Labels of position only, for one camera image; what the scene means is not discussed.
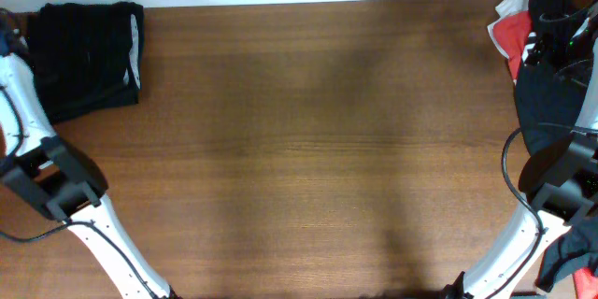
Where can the black shorts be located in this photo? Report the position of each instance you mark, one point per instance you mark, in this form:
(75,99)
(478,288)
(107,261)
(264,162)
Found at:
(86,57)

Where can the white garment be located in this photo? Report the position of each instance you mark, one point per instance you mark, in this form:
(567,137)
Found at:
(504,9)

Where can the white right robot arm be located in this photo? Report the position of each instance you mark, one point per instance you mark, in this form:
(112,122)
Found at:
(557,189)

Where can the black clothes pile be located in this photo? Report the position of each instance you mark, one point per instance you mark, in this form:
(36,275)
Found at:
(545,104)

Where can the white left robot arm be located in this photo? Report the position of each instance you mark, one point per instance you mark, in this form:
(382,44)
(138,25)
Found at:
(62,184)

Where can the dark garment at edge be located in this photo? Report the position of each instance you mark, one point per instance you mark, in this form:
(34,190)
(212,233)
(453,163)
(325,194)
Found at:
(572,252)

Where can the red cloth at corner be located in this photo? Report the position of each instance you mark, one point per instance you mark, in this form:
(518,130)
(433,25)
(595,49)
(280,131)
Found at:
(585,283)

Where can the red garment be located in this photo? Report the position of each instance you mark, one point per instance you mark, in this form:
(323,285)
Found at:
(509,36)

